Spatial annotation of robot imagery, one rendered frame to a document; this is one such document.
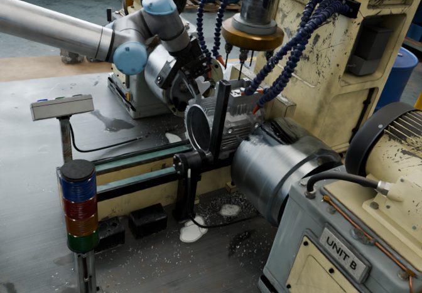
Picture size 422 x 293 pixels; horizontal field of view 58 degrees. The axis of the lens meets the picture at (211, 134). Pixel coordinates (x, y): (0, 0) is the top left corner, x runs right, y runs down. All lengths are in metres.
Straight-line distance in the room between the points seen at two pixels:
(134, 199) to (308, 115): 0.60
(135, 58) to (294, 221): 0.50
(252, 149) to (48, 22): 0.55
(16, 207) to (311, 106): 0.94
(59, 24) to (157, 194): 0.56
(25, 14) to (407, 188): 0.79
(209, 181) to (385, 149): 0.66
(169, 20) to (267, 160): 0.43
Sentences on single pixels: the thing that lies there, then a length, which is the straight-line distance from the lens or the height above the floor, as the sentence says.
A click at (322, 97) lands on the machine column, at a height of 1.16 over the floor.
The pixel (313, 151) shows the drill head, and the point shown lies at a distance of 0.94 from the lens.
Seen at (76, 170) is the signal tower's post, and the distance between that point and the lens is 0.71.
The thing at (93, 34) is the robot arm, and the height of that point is 1.35.
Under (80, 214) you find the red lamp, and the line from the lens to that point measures 0.75.
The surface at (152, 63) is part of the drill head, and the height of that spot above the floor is 1.09.
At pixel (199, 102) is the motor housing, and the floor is 1.10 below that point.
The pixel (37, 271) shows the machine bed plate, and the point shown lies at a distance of 1.11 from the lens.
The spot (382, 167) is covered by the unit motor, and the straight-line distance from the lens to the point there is 0.76.
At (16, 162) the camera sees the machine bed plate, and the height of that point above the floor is 0.80.
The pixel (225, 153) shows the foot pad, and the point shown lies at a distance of 1.18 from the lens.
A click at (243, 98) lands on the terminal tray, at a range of 1.17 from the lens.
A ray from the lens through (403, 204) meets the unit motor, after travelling 0.71.
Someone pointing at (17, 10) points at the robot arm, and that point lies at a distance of 0.91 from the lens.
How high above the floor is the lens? 1.67
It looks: 33 degrees down
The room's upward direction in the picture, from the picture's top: 9 degrees clockwise
